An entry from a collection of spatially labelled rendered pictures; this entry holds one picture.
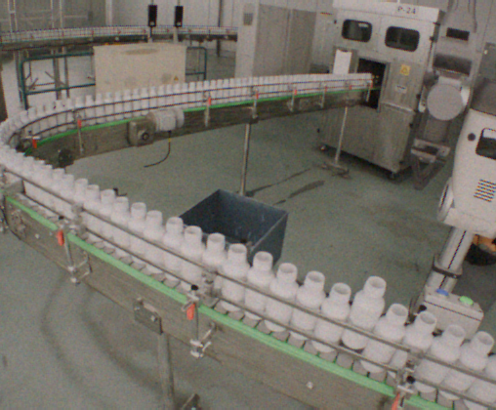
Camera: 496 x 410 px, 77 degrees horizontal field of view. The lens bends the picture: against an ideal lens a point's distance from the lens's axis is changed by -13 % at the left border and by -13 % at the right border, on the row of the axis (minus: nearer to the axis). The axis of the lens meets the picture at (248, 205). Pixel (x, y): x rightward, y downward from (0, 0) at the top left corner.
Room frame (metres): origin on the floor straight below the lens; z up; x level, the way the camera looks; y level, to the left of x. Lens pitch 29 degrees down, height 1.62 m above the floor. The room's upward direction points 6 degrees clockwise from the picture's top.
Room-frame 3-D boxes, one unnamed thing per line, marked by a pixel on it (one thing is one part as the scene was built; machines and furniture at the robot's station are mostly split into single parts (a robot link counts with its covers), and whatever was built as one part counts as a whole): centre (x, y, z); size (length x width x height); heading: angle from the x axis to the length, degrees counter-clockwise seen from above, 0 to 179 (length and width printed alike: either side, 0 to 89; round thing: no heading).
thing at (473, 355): (0.39, -0.46, 1.08); 0.06 x 0.06 x 0.17
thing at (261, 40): (7.01, 0.06, 0.96); 0.82 x 0.50 x 1.91; 136
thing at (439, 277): (0.97, -0.75, 0.71); 0.11 x 0.11 x 0.40; 64
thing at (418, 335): (0.44, -0.36, 1.08); 0.06 x 0.06 x 0.17
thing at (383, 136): (4.75, -1.80, 1.00); 1.60 x 1.30 x 2.00; 136
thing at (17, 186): (0.92, 0.83, 0.96); 0.23 x 0.10 x 0.27; 154
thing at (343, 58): (4.47, -0.96, 1.22); 0.23 x 0.04 x 0.32; 46
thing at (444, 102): (0.58, -0.32, 1.57); 0.12 x 0.09 x 0.12; 154
